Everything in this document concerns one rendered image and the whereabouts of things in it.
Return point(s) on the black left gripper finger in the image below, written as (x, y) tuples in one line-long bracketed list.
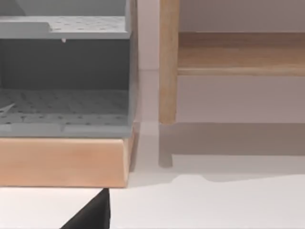
[(95, 212)]

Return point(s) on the open wooden shelf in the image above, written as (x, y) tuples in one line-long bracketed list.
[(214, 64)]

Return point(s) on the grey pierced drawer inside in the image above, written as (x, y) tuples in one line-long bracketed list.
[(64, 78)]

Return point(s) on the pale wooden drawer front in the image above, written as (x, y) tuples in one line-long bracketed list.
[(62, 162)]

